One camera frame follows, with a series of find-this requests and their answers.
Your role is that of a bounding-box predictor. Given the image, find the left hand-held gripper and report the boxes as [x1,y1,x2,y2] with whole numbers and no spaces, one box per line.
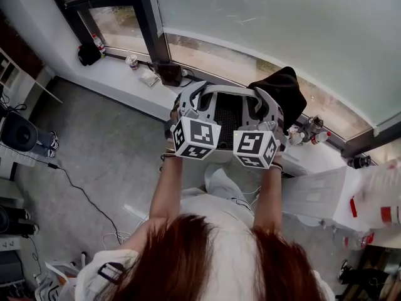
[170,82,222,161]

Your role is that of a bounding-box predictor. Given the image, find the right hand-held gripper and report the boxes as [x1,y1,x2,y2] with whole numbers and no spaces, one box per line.
[233,87,288,170]

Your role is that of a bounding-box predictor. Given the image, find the person's left forearm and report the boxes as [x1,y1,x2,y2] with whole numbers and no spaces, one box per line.
[148,154,185,229]

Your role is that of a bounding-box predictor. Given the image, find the person's right forearm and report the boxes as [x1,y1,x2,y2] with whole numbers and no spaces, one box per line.
[251,164,283,233]

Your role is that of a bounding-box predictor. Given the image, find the black cloth bag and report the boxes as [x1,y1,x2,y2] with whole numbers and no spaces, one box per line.
[248,66,308,135]

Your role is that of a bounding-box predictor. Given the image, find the black box device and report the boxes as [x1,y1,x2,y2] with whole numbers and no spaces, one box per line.
[156,62,183,87]

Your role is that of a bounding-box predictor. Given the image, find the clear plastic packet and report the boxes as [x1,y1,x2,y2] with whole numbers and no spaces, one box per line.
[138,69,161,89]

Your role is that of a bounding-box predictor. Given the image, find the clear bottle with red cap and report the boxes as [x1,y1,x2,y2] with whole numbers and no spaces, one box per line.
[311,130,333,145]

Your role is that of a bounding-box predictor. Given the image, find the paper noodle cup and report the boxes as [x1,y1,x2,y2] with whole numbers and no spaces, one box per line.
[125,54,140,72]

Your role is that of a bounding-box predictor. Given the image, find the person's light grey trousers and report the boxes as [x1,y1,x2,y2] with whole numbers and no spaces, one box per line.
[181,164,255,221]

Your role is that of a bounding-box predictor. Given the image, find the white ribbed box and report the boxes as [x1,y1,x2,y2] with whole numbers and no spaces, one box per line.
[281,142,357,223]

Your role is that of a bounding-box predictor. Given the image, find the black round knob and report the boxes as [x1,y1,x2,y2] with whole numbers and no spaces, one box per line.
[346,154,373,170]

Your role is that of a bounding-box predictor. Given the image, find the clear bottle with red label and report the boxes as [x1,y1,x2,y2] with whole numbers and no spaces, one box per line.
[91,33,107,56]

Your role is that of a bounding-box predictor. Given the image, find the small black bag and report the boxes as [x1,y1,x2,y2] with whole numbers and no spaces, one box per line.
[77,42,102,67]

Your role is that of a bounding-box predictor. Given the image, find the person's white shirt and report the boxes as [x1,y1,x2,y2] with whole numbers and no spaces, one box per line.
[75,196,335,301]

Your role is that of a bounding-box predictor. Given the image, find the clear plastic bin red labels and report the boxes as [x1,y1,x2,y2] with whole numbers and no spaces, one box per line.
[349,159,401,233]

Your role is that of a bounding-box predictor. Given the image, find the lying bottle with red label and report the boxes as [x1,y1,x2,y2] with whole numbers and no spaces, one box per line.
[342,231,376,251]

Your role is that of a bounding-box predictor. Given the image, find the black and white sneaker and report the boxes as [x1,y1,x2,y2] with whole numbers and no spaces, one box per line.
[337,258,352,284]

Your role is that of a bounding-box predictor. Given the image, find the white shelf unit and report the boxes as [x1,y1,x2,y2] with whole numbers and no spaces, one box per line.
[0,47,63,105]

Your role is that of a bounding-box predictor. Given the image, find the black round chair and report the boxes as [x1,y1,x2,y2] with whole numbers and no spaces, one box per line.
[0,110,39,152]

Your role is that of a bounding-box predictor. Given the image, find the white paper bag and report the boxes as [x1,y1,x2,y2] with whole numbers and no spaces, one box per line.
[33,260,81,301]

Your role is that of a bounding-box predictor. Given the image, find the dark window frame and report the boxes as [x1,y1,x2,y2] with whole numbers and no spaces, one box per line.
[43,0,401,166]

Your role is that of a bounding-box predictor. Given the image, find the black floor cable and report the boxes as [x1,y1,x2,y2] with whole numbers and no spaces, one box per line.
[0,150,132,247]

